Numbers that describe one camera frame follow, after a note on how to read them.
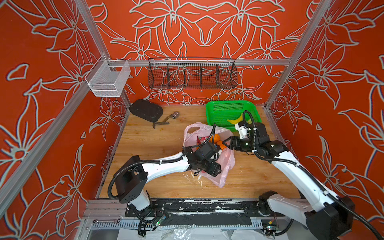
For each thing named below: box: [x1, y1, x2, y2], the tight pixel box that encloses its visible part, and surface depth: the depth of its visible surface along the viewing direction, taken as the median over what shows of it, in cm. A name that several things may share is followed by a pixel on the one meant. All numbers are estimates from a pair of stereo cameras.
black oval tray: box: [129, 99, 163, 123], surface depth 112 cm
